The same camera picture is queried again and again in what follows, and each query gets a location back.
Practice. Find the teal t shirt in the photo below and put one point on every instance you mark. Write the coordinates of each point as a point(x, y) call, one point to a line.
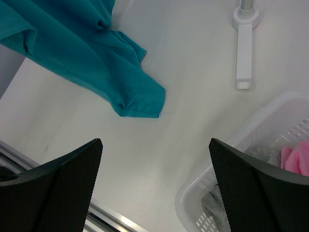
point(74, 39)

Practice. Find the white plastic laundry basket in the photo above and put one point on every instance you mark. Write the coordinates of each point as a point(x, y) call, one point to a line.
point(282, 122)

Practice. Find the grey garment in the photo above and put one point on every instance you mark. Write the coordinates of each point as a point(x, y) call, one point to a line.
point(212, 202)

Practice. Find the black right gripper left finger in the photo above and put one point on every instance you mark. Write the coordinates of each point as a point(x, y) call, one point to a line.
point(53, 197)

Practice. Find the white clothes rack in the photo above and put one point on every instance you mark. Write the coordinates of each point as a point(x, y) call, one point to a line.
point(245, 19)

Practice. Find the aluminium front rail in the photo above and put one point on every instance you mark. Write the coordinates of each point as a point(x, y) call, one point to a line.
point(98, 219)

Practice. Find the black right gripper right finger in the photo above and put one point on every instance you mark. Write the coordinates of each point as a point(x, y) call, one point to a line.
point(257, 196)

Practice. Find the pink garment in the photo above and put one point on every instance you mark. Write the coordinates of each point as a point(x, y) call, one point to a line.
point(296, 160)

